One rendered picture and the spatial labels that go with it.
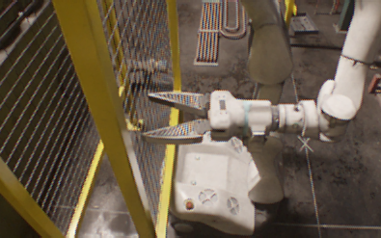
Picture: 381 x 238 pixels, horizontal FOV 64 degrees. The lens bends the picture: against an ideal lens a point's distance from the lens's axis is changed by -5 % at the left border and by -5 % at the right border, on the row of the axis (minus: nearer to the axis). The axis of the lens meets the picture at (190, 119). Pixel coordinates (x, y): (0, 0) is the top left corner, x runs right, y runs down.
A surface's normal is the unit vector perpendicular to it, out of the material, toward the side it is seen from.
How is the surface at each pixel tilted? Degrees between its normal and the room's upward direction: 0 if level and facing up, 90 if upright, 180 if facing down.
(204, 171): 0
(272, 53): 90
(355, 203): 0
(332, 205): 0
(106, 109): 90
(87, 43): 90
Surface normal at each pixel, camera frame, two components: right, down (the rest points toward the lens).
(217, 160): -0.03, -0.67
